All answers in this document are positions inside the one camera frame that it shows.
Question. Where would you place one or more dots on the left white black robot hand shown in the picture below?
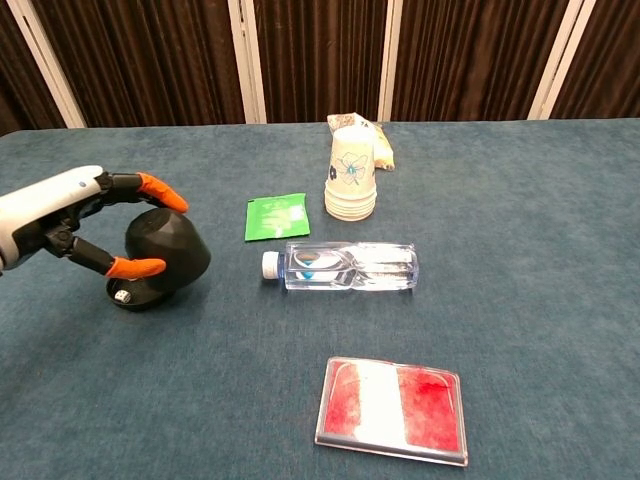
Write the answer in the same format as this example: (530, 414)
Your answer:
(35, 210)

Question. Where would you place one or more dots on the yellow snack packet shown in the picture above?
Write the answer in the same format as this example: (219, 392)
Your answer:
(384, 145)

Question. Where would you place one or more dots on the black round bowl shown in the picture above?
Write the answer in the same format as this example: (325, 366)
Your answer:
(175, 240)

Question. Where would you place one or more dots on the clear plastic water bottle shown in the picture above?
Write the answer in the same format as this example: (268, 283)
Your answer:
(360, 270)

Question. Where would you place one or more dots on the white partition frame post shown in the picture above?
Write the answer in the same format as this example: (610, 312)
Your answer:
(47, 65)
(560, 60)
(390, 60)
(246, 60)

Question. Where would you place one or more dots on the small white die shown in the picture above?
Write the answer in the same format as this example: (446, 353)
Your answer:
(123, 296)

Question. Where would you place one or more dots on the red white card case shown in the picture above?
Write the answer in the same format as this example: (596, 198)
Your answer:
(390, 410)

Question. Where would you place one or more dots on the brown pleated curtain panel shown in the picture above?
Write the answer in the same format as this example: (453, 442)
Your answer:
(150, 60)
(610, 60)
(320, 55)
(475, 55)
(15, 75)

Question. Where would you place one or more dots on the green sachet packet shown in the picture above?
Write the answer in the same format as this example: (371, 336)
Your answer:
(275, 217)

